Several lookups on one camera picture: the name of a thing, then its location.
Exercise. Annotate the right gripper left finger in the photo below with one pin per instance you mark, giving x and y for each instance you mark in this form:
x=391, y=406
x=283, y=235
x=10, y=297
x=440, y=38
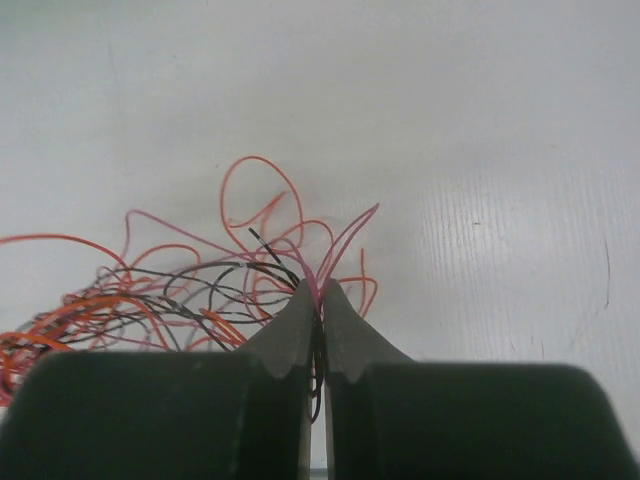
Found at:
x=167, y=415

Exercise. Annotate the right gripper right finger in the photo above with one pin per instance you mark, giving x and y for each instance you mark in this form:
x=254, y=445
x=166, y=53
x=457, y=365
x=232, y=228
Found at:
x=391, y=417

